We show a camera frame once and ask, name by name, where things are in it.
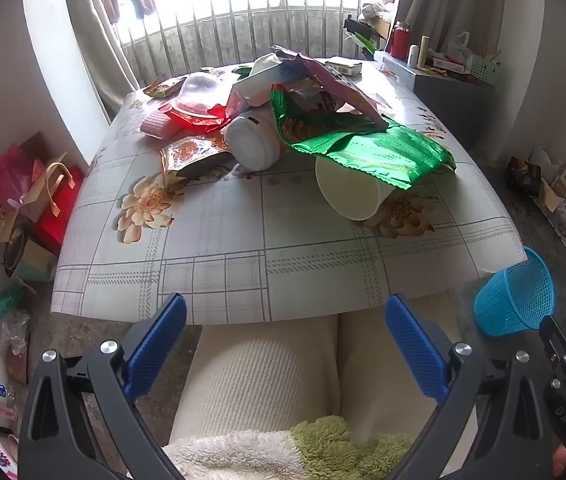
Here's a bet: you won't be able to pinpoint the white plastic drink bottle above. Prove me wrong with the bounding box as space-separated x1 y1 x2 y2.
223 109 289 171

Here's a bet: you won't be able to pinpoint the yellow snack wrapper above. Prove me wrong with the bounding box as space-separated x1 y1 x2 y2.
143 75 189 98

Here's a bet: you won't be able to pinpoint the yellow paper bag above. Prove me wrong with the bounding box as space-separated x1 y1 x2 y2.
538 180 562 213

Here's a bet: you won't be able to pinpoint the pink plastic bag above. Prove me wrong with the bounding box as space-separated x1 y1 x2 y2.
0 144 38 201

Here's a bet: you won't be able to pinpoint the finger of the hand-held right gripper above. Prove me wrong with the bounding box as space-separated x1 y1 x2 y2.
538 314 566 386

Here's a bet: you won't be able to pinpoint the green plastic storage basket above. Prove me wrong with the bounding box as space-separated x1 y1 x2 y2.
464 52 502 86

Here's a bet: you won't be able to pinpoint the small printed cardboard box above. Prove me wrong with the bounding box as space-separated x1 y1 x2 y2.
324 58 364 77

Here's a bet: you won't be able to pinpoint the fluffy white green top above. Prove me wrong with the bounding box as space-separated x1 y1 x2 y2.
128 415 416 480

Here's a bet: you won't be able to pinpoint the beige window curtain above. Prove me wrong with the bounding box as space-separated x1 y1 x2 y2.
60 0 141 121
395 0 506 56

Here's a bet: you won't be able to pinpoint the tan cardboard box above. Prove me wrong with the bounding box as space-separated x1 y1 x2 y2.
5 240 58 283

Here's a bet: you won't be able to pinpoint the dark snack bag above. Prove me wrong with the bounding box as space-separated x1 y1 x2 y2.
507 156 544 197

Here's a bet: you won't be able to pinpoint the grey cabinet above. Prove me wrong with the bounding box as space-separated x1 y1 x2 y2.
375 52 501 153

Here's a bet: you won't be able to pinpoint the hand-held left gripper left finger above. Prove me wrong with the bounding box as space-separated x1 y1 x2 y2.
19 291 189 480

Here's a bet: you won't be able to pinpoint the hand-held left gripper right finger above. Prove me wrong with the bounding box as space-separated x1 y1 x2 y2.
384 294 561 480

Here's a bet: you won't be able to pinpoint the green plastic bag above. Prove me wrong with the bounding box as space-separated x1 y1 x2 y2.
0 285 28 320

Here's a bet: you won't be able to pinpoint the clear plastic dome lid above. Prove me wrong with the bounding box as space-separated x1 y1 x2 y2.
175 72 228 111

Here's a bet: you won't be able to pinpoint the white paper cup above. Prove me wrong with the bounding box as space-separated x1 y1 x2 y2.
314 156 395 222

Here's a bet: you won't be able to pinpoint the metal window railing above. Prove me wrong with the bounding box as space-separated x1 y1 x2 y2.
120 0 404 81

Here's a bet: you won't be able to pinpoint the red thermos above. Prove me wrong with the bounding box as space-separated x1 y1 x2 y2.
389 21 411 61

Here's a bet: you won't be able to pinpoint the red foil wrapper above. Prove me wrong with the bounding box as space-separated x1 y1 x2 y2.
160 102 234 135

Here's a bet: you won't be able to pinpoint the red gift bag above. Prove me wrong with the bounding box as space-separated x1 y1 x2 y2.
33 162 86 256

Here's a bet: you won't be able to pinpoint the cream trousers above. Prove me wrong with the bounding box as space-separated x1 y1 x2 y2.
168 305 479 461

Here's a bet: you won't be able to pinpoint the white and blue carton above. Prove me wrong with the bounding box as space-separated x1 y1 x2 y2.
230 67 284 108

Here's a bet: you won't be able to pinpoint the pink snack bag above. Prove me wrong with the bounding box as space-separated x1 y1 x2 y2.
270 45 390 131

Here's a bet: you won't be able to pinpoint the green foil snack bag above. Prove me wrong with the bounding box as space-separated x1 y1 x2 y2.
269 84 458 192

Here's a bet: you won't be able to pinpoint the pink ribbed plastic cup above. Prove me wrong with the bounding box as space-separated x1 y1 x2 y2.
138 110 181 140

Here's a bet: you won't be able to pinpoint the blue plastic mesh basket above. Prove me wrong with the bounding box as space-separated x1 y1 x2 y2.
473 246 555 337

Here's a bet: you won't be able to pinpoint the floral tablecloth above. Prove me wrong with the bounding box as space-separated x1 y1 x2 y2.
50 57 529 326

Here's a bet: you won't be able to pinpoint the orange seasoning packet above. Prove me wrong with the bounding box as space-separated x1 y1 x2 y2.
159 136 236 181

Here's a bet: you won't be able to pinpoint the white plastic bag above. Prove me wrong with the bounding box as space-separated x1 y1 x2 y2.
530 147 564 181
446 31 471 58

